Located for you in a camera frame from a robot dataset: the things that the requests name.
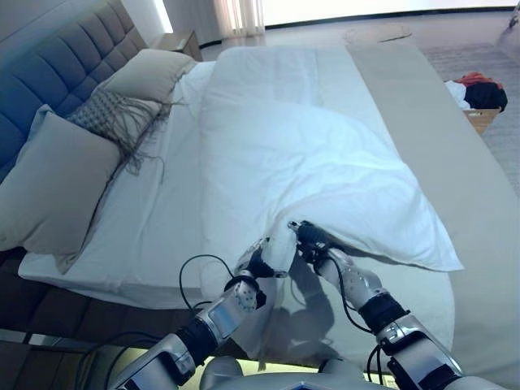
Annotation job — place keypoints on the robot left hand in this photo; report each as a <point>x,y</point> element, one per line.
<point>262,266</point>

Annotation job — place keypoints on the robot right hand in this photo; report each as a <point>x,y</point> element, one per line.
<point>313,239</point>

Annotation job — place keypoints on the white duvet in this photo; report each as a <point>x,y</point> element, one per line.
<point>308,162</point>

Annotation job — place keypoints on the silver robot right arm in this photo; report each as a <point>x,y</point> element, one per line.
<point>406,337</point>

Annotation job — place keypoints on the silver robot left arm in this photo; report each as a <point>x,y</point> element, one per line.
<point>219,321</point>

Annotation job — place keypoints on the white bed sheet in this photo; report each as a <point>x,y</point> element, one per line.
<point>162,203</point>

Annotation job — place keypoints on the beige fringed bed runner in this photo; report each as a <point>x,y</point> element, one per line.
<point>426,142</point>

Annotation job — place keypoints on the silver robot right leg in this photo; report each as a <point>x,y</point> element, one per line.
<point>341,373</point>

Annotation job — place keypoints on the white garment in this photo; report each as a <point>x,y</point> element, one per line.
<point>455,91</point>

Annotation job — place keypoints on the cardboard laundry box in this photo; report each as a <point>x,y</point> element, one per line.
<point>483,120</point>

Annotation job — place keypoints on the grey striped rug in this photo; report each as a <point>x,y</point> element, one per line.
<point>503,138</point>

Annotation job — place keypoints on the large beige pillow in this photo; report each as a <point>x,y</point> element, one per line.
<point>53,191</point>

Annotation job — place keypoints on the black garment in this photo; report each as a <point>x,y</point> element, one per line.
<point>485,97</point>

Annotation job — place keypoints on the patterned fringed cushion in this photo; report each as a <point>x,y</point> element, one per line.
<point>97,109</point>

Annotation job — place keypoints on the red garment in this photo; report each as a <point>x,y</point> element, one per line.
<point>475,78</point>

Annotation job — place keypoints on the beige curtain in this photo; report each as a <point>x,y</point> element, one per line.
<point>243,16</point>

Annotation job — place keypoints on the wooden nightstand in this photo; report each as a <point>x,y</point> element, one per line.
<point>178,42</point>

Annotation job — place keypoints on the white pillow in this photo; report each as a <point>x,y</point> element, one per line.
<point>40,118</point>

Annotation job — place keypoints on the brown tufted headboard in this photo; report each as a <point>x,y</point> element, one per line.
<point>61,69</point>

